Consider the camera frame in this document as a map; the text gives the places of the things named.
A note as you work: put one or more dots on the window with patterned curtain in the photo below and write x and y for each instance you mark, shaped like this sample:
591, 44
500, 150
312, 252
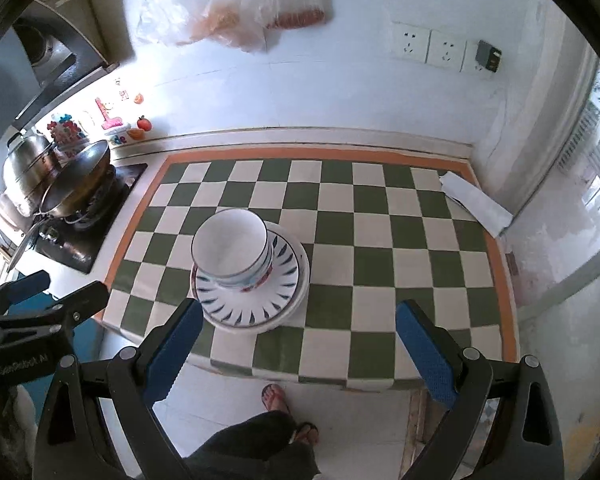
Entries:
592, 150

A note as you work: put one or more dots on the black gas stove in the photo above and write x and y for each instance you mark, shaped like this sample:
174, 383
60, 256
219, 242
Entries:
85, 240

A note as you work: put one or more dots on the black power adapter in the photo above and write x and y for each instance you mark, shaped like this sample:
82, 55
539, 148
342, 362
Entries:
488, 55

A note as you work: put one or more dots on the steel pot with lid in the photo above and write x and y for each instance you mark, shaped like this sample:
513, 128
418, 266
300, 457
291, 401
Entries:
25, 165

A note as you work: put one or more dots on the red apple wall sticker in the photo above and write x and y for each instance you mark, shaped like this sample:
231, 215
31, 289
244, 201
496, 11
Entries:
143, 123

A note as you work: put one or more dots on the clear plastic bag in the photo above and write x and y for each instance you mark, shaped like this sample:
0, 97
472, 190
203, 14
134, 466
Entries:
230, 0

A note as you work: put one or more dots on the orange fruit wall sticker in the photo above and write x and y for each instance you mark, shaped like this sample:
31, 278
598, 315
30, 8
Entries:
136, 134

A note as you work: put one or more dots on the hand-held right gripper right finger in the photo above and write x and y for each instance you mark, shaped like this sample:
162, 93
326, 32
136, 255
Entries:
427, 355

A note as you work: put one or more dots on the white plate with blue leaves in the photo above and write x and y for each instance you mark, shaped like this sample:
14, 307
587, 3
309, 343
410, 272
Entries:
240, 305

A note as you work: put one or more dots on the colourful cake wall sticker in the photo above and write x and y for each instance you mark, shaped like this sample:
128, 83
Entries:
67, 132

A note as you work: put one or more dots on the person's leg in dark trousers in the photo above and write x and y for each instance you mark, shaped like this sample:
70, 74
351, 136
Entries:
260, 450

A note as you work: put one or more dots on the pink wall sticker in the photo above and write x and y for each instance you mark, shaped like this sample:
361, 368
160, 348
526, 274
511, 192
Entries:
107, 112

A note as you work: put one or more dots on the white bowl with pink flowers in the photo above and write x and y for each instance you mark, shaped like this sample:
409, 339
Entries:
252, 284

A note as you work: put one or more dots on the person's foot in sandal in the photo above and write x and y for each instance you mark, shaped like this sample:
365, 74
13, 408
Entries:
276, 399
306, 433

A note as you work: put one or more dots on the metal spatula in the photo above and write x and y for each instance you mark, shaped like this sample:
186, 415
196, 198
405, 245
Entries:
22, 247

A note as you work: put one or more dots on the steel wok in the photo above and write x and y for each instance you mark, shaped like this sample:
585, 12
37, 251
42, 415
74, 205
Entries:
75, 180

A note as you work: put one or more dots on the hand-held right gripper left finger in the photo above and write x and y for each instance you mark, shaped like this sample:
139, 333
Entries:
175, 355

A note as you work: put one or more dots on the white wall socket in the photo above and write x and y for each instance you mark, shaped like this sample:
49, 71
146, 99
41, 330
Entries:
445, 51
409, 42
469, 60

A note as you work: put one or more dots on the grey range hood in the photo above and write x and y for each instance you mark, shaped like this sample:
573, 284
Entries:
35, 55

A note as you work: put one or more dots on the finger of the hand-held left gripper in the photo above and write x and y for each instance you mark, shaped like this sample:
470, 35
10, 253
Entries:
25, 287
75, 305

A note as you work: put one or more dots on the white bowl with dark rim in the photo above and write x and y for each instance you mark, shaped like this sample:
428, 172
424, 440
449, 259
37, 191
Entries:
230, 240

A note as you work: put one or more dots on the green and white checkered tablecloth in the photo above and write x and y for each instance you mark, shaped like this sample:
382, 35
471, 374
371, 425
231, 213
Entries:
380, 260

